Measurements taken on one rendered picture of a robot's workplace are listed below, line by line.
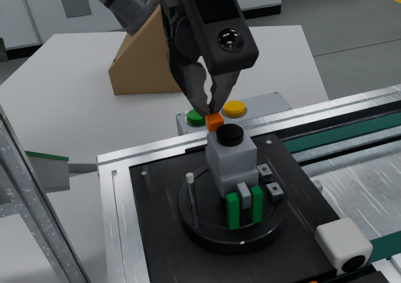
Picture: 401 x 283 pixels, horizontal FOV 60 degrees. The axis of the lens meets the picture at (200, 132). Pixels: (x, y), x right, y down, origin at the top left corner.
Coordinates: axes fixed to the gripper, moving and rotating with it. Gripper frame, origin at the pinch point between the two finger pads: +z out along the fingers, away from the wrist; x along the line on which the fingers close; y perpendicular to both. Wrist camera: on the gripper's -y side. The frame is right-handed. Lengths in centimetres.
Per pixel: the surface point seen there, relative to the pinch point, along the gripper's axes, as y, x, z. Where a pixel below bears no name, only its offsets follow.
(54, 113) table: 44, 28, 21
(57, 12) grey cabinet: 296, 52, 70
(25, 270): 0.4, 30.5, 21.1
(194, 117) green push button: 13.7, -0.7, 10.0
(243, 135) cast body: -8.0, -1.2, -2.0
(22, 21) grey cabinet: 296, 83, 73
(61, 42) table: 90, 28, 21
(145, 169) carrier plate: 3.8, 9.7, 10.2
